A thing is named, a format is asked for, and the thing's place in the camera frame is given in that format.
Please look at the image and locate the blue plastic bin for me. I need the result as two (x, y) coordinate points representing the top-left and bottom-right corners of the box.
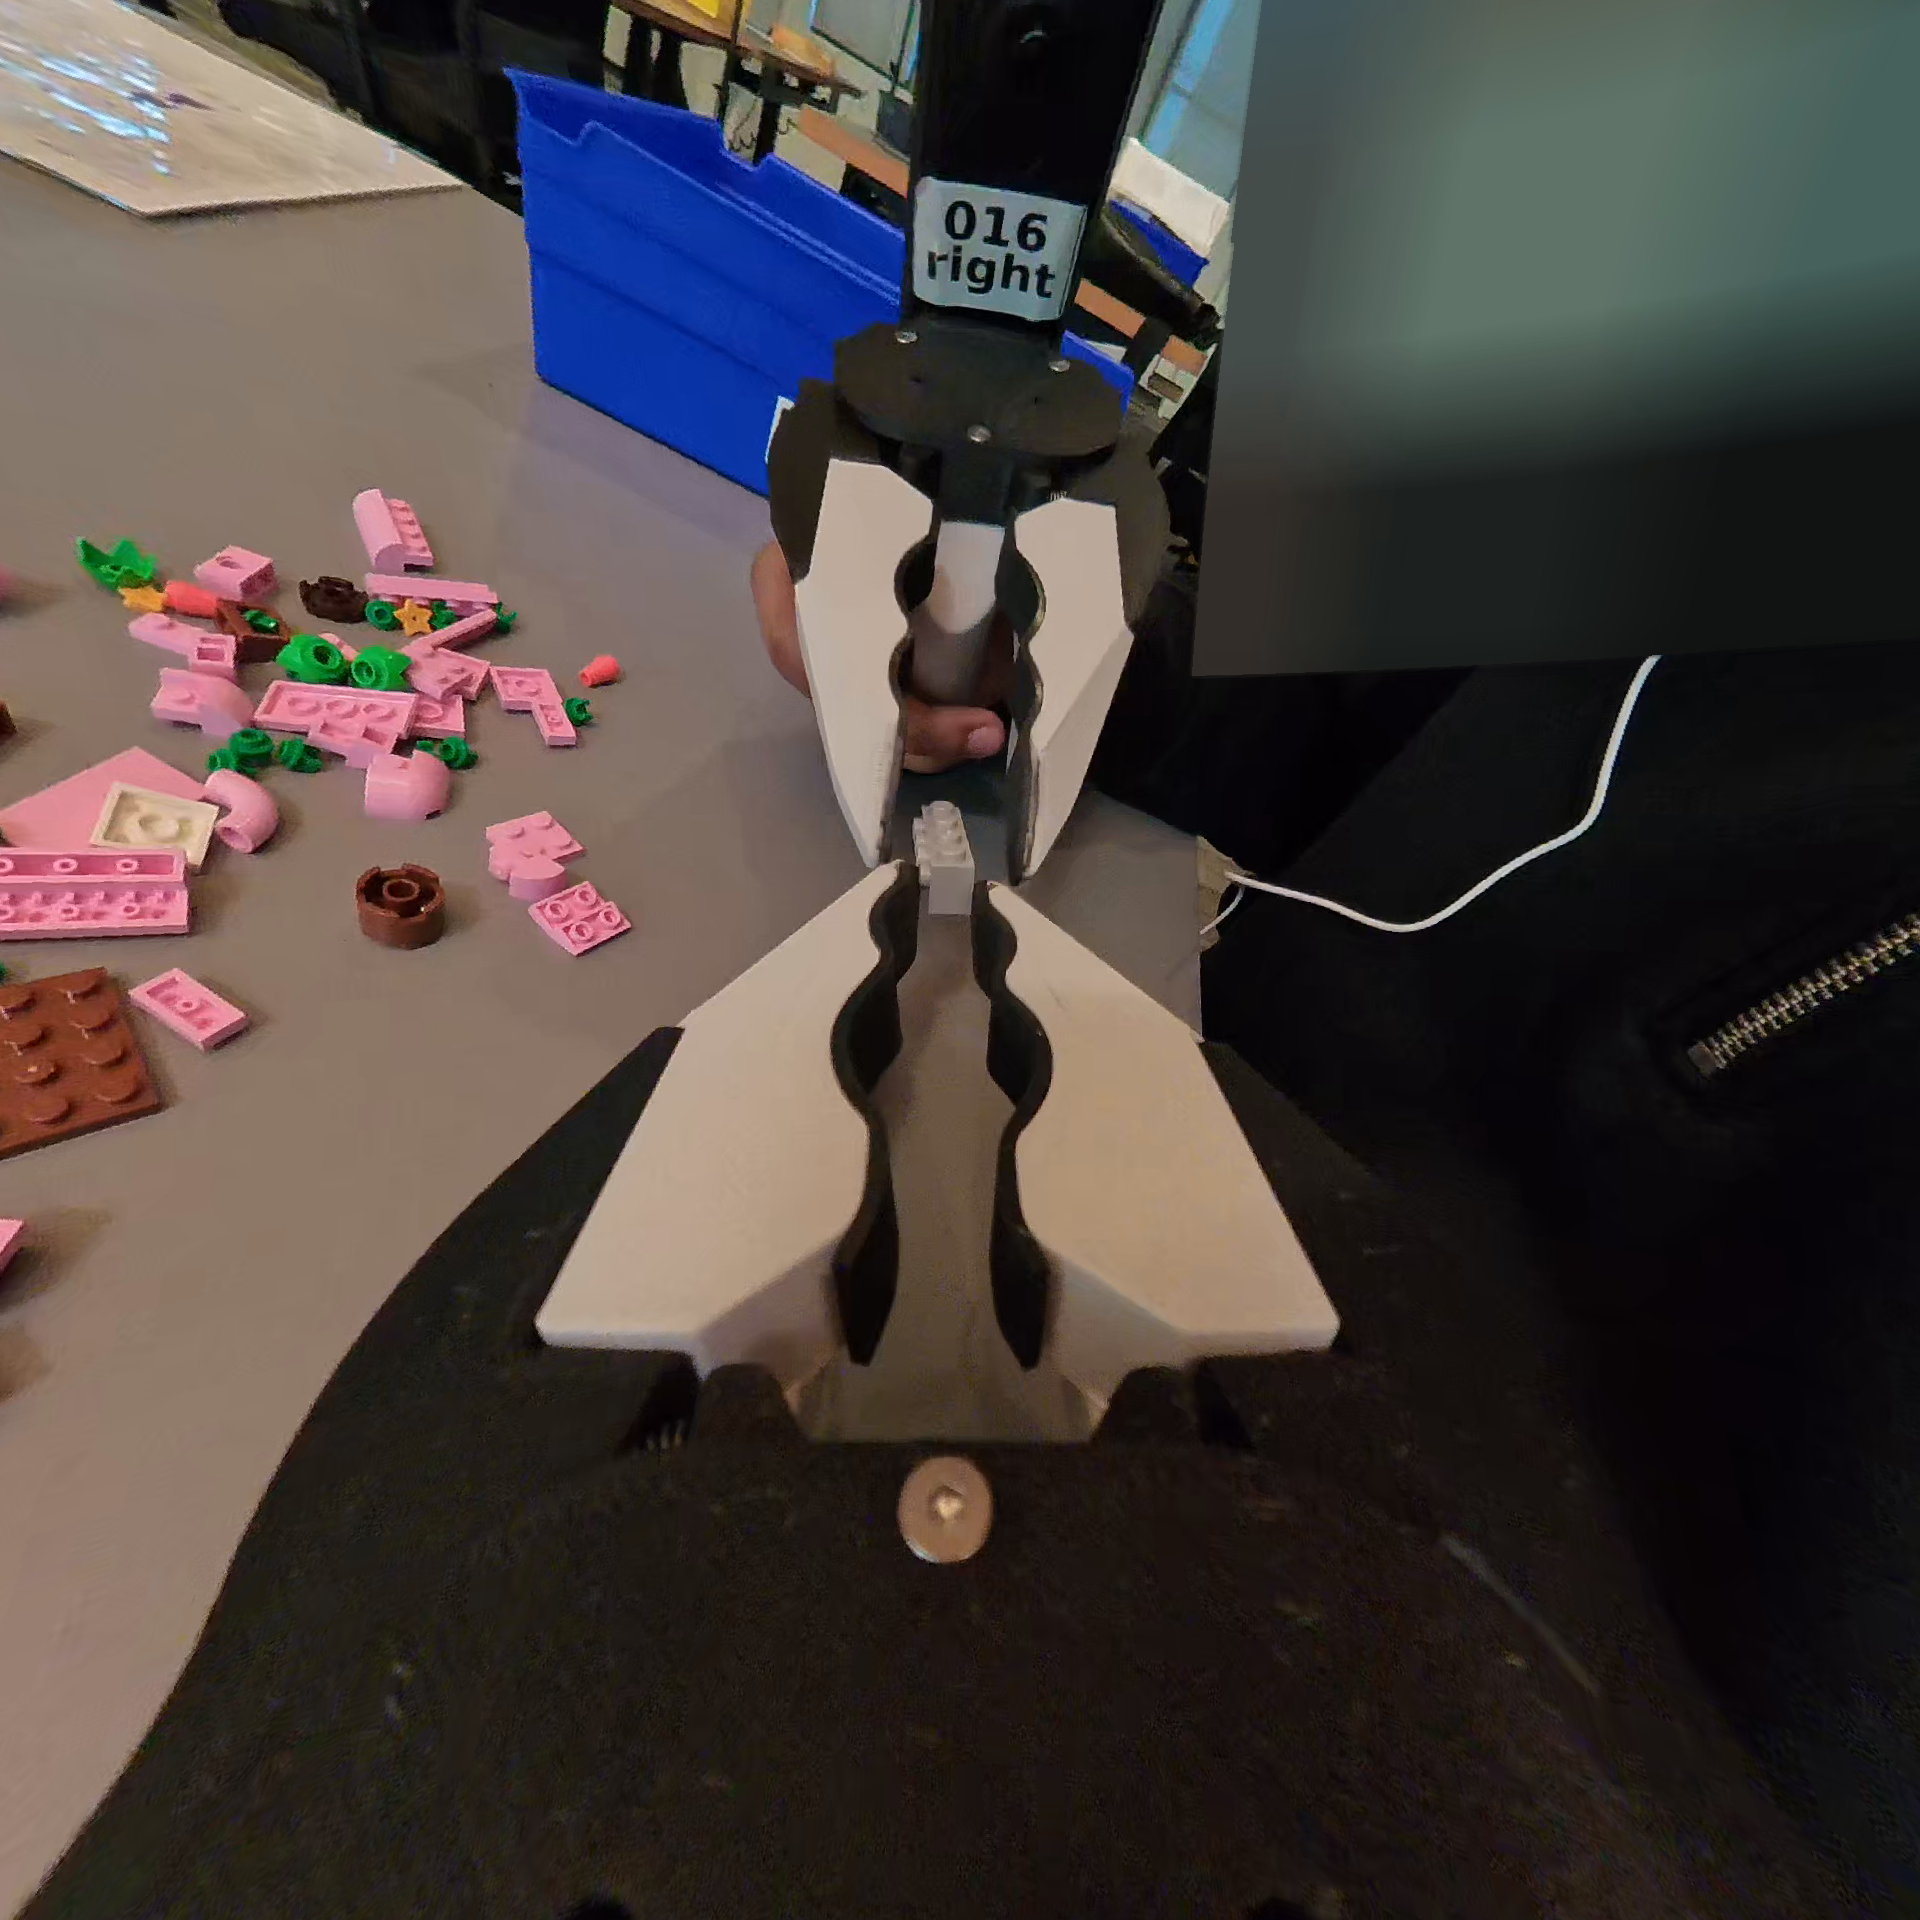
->
(1109, 195), (1212, 291)
(506, 66), (1137, 500)

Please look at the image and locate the printed paper sheet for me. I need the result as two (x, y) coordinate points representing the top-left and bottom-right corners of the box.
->
(0, 0), (467, 223)

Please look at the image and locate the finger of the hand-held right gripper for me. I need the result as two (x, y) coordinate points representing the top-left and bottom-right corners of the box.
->
(1001, 498), (1137, 888)
(791, 454), (927, 873)

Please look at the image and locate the brown round brick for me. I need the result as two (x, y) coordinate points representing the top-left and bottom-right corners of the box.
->
(353, 863), (449, 954)

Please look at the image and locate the brown square plate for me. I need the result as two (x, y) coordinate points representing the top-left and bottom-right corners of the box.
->
(0, 966), (165, 1162)

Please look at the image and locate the person's right hand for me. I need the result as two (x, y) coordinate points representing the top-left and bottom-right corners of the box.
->
(750, 541), (1014, 779)

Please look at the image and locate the light grey brick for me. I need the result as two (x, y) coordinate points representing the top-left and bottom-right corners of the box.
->
(914, 798), (989, 921)

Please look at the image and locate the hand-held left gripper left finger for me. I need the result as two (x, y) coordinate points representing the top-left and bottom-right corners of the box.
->
(533, 863), (919, 1370)

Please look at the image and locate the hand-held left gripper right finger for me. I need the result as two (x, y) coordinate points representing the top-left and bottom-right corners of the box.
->
(971, 882), (1342, 1399)

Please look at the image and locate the pile of pink toy bricks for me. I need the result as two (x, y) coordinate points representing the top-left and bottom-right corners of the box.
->
(0, 487), (636, 1053)

